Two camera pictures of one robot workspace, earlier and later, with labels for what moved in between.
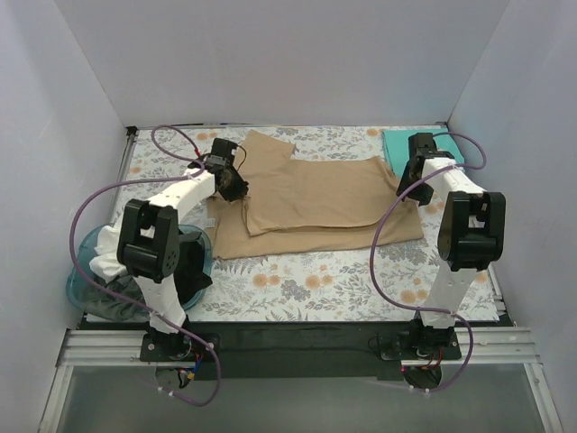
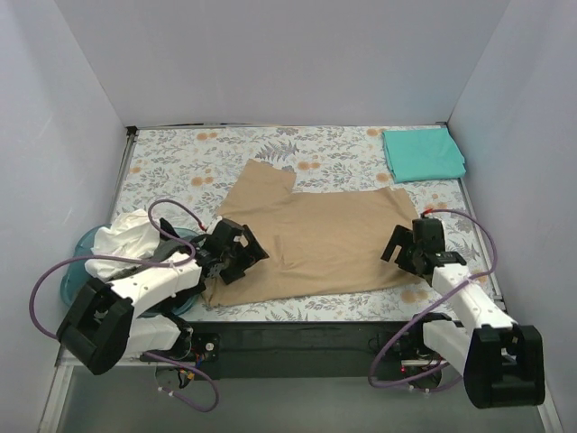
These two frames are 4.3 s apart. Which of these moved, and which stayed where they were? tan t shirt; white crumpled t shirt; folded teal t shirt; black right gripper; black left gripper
Moved: black left gripper; tan t shirt; black right gripper
Stayed: folded teal t shirt; white crumpled t shirt
